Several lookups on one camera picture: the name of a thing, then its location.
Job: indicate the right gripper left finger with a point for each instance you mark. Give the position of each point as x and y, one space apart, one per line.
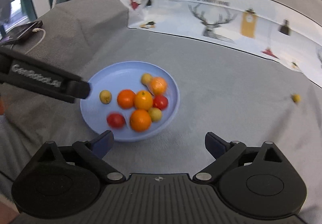
89 155

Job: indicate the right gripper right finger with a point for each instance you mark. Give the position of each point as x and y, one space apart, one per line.
226 154

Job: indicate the red cherry tomato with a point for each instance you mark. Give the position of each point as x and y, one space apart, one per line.
116 120
160 102

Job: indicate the large orange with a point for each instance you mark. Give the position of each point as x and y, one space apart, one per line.
140 120

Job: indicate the small orange front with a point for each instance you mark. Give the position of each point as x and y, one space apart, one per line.
125 99

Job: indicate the small orange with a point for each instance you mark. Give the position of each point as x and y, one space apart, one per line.
125 99
143 100

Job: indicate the small orange back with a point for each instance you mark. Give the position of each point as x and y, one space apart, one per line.
143 100

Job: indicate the peeled mandarin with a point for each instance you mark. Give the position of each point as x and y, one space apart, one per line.
157 86

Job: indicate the person left hand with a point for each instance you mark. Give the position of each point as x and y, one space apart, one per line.
1 106

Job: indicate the black phone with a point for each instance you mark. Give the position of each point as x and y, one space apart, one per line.
21 33

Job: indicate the white deer print cloth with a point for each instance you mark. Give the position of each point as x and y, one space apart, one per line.
286 31

